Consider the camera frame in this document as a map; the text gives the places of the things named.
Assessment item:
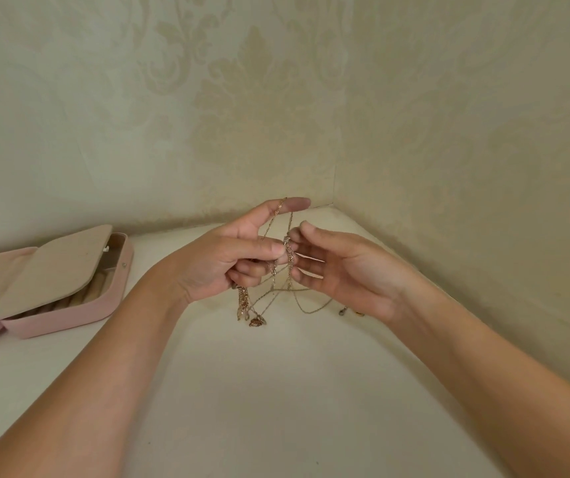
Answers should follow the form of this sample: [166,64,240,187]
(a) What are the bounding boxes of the person's right hand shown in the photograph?
[285,221,416,325]

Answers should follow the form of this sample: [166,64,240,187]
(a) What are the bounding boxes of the person's left hand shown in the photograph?
[165,196,312,306]

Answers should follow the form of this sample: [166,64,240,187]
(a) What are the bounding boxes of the gold necklace chains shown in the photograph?
[235,196,365,329]

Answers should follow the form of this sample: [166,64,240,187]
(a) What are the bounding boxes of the person's left forearm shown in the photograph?
[0,261,191,478]

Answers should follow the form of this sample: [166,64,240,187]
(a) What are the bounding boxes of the person's right forearm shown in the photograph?
[389,279,570,478]

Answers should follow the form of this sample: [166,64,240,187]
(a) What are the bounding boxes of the pink jewelry box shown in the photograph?
[0,224,135,349]

